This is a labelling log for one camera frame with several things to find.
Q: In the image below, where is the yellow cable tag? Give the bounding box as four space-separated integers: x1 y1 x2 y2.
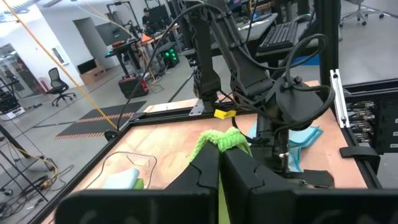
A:
213 108 238 120

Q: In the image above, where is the black office chair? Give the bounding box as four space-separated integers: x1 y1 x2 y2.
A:
45 67 77 107

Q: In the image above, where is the clear plastic bin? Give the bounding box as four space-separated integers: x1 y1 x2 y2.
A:
83 151 158 190

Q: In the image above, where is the yellow hanging cable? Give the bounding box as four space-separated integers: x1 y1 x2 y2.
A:
0 0 119 130

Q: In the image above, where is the black metal table frame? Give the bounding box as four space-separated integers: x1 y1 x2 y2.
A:
29 0 398 224

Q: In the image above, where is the black electronics rack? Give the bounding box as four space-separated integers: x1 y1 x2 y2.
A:
345 93 398 155

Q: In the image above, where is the black keyboard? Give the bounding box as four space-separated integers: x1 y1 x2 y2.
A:
257 20 300 53

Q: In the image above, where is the computer with green lights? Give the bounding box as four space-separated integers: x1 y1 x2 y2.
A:
159 42 181 69

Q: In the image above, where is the red and black case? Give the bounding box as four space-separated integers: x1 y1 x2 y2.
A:
118 74 150 100

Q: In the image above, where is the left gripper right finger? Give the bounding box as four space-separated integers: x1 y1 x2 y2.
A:
221 147 296 192

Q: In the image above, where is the black hazard-striped floor mat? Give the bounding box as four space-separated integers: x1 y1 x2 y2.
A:
55 100 147 140

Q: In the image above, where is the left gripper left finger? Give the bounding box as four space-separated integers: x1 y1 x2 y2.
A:
166 141 222 191

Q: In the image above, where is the brown cardboard box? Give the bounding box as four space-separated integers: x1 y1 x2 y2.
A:
79 58 108 85

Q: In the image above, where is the grey office chair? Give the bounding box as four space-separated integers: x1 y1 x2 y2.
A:
339 0 386 27

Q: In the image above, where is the grey desk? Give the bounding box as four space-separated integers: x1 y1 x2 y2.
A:
182 12 312 58

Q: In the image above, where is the person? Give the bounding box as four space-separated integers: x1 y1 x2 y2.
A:
141 7 156 27

